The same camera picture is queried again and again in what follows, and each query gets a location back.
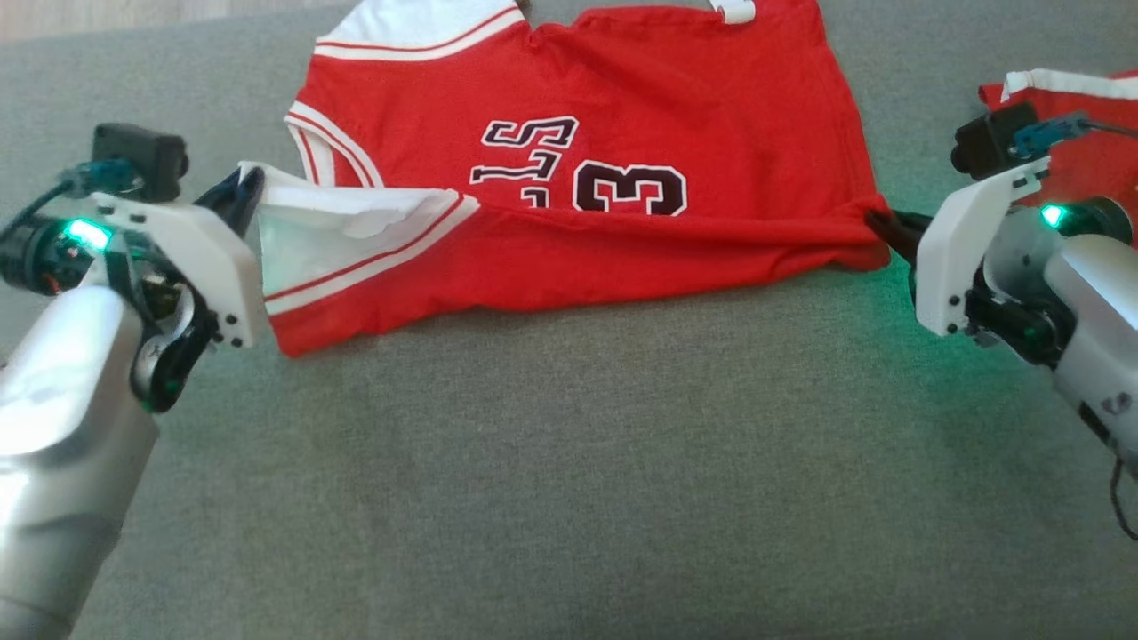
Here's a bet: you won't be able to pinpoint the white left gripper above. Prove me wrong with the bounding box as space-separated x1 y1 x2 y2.
93 166 268 349

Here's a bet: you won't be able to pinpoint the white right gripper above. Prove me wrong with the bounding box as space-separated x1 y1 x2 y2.
864 156 1050 337

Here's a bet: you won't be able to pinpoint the red shorts with white stripe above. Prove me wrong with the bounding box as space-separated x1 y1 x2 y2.
978 69 1138 250

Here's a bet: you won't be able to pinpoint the red basketball jersey with number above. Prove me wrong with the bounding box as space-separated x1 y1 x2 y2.
240 0 892 358

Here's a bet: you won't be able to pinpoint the large grey sofa seat cushion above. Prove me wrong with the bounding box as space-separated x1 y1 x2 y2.
0 0 1138 640

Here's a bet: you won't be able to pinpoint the right arm cable blue plug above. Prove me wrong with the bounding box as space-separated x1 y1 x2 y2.
1009 111 1138 161

